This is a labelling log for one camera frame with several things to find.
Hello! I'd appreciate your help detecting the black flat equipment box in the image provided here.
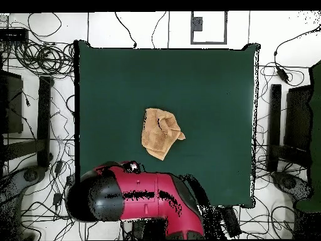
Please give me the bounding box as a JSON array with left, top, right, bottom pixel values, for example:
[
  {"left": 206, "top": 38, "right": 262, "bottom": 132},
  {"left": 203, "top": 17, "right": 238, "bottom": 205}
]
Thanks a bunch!
[{"left": 0, "top": 28, "right": 29, "bottom": 43}]

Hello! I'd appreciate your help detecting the black power adapter with cable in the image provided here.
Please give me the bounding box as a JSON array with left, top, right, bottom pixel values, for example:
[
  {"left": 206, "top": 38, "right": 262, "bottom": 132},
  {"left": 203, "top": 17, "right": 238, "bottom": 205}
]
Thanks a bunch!
[{"left": 273, "top": 23, "right": 321, "bottom": 87}]

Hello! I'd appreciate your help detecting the large black equipment box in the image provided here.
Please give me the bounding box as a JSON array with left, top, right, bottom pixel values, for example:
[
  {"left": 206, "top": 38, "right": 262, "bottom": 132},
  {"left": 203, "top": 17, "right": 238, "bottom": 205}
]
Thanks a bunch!
[
  {"left": 0, "top": 70, "right": 24, "bottom": 134},
  {"left": 283, "top": 85, "right": 313, "bottom": 151}
]

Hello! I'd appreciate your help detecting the grey square floor frame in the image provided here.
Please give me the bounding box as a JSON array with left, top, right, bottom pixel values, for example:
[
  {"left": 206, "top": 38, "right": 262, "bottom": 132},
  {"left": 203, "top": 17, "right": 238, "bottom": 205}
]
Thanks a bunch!
[{"left": 190, "top": 11, "right": 228, "bottom": 45}]

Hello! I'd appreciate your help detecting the orange terry towel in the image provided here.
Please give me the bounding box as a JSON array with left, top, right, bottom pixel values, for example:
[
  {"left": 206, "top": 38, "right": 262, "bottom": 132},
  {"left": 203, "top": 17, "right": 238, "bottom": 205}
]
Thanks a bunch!
[{"left": 140, "top": 107, "right": 186, "bottom": 161}]

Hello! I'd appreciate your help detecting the coiled black cable tangle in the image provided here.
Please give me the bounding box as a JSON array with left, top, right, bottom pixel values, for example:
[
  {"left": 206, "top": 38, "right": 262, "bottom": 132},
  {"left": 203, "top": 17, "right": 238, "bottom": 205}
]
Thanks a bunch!
[{"left": 9, "top": 41, "right": 75, "bottom": 76}]

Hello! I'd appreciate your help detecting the dark green table cloth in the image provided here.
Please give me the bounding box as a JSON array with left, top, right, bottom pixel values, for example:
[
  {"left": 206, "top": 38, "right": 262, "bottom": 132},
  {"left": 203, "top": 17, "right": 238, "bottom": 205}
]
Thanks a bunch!
[{"left": 74, "top": 40, "right": 260, "bottom": 209}]

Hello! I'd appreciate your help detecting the black cable with plug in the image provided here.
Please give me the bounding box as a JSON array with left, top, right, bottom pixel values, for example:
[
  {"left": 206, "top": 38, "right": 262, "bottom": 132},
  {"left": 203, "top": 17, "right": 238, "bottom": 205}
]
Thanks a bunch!
[{"left": 114, "top": 11, "right": 138, "bottom": 49}]

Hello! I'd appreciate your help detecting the green cloth sheet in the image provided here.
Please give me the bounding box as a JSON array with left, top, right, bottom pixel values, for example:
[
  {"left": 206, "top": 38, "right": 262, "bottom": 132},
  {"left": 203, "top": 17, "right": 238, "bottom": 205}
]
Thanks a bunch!
[{"left": 295, "top": 59, "right": 321, "bottom": 213}]

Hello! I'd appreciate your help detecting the black stand foot bar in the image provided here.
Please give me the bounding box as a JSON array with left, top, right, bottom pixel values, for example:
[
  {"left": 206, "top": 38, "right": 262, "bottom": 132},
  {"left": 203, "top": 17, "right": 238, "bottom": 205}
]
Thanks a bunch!
[
  {"left": 266, "top": 83, "right": 282, "bottom": 173},
  {"left": 36, "top": 75, "right": 54, "bottom": 168}
]

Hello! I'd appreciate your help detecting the small grey box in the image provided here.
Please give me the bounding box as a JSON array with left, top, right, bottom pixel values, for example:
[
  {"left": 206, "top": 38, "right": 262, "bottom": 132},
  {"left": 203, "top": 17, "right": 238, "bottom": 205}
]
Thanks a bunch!
[{"left": 192, "top": 16, "right": 203, "bottom": 32}]

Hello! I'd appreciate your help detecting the dark stand base with wheel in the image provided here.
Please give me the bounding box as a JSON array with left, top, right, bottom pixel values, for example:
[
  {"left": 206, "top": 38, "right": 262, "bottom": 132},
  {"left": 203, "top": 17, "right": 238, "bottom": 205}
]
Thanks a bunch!
[
  {"left": 0, "top": 165, "right": 47, "bottom": 201},
  {"left": 271, "top": 171, "right": 313, "bottom": 204}
]

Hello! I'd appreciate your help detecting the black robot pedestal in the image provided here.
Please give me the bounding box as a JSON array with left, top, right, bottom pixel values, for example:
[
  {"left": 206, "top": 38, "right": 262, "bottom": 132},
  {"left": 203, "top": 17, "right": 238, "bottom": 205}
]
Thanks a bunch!
[{"left": 131, "top": 217, "right": 168, "bottom": 240}]

